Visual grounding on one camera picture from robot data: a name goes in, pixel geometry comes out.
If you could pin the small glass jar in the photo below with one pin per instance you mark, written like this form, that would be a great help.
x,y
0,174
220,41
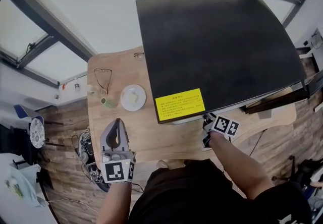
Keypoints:
x,y
76,87

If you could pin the small orange object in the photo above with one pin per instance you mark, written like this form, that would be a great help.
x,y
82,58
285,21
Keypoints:
x,y
64,86

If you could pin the person's right forearm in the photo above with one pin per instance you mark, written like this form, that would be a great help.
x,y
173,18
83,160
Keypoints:
x,y
239,172

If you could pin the white round plate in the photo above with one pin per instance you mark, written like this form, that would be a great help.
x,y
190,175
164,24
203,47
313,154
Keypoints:
x,y
126,105

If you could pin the blue chair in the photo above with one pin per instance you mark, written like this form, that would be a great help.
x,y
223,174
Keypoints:
x,y
21,110

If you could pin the black-frame glasses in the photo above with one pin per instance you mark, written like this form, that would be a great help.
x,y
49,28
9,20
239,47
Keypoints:
x,y
138,55

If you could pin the large black-frame window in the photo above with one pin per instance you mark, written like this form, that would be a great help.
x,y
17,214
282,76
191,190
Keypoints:
x,y
50,64

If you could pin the clear plastic bottle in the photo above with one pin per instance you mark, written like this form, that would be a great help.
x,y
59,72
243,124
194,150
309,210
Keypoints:
x,y
91,89

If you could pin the green cup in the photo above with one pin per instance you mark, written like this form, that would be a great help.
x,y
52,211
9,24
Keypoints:
x,y
109,103

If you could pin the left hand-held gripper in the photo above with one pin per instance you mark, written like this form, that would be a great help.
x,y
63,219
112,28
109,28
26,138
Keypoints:
x,y
114,171

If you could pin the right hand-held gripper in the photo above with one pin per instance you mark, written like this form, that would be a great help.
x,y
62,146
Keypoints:
x,y
223,124

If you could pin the person's left forearm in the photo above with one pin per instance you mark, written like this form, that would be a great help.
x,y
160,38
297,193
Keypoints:
x,y
116,205

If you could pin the black office chair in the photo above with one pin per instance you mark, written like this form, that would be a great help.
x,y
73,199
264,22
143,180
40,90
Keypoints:
x,y
302,170

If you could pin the patterned round cushion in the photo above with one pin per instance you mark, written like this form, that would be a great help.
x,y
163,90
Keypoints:
x,y
37,133

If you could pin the person's left shoe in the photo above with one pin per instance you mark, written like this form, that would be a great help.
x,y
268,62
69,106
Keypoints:
x,y
162,164

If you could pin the bags of equipment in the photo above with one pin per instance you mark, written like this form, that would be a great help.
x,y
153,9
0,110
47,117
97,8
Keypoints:
x,y
83,147

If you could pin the clear plastic bag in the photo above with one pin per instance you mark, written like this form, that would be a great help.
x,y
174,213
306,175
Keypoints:
x,y
17,187

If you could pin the person's black shorts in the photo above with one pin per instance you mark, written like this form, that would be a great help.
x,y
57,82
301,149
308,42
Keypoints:
x,y
181,197

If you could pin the white side desk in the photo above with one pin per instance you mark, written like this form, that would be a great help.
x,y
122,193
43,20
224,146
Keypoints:
x,y
25,214

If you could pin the black mini fridge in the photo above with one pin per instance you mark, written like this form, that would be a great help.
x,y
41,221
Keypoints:
x,y
214,46

